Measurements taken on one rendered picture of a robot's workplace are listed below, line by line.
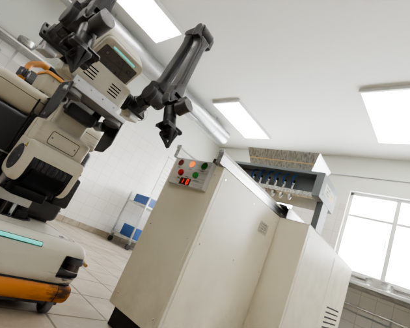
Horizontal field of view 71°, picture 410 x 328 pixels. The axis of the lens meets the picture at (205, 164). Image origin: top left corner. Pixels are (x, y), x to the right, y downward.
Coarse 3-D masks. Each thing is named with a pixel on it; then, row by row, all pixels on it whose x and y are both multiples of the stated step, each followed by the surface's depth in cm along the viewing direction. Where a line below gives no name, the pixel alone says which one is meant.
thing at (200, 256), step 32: (192, 192) 135; (224, 192) 132; (160, 224) 137; (192, 224) 126; (224, 224) 135; (256, 224) 158; (160, 256) 127; (192, 256) 121; (224, 256) 138; (256, 256) 162; (128, 288) 129; (160, 288) 119; (192, 288) 124; (224, 288) 142; (128, 320) 124; (160, 320) 112; (192, 320) 126; (224, 320) 145
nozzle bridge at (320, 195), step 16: (256, 176) 213; (272, 176) 206; (288, 176) 198; (304, 176) 189; (320, 176) 176; (288, 192) 187; (304, 192) 181; (320, 192) 172; (336, 192) 195; (320, 208) 178; (320, 224) 179
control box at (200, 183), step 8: (184, 160) 144; (192, 160) 141; (176, 168) 144; (184, 168) 141; (192, 168) 138; (200, 168) 135; (208, 168) 132; (176, 176) 141; (184, 176) 138; (192, 176) 135; (200, 176) 132; (208, 176) 131; (176, 184) 141; (184, 184) 135; (192, 184) 133; (200, 184) 130
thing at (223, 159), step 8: (224, 152) 131; (216, 160) 131; (224, 160) 131; (232, 160) 136; (232, 168) 137; (240, 168) 142; (240, 176) 143; (248, 176) 148; (248, 184) 149; (256, 184) 155; (256, 192) 156; (264, 192) 162; (264, 200) 164; (272, 200) 171; (272, 208) 172; (280, 208) 180; (280, 216) 181
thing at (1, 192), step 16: (32, 160) 103; (0, 176) 113; (32, 176) 103; (48, 176) 107; (64, 176) 113; (0, 192) 113; (16, 192) 106; (32, 192) 110; (48, 192) 111; (64, 208) 128
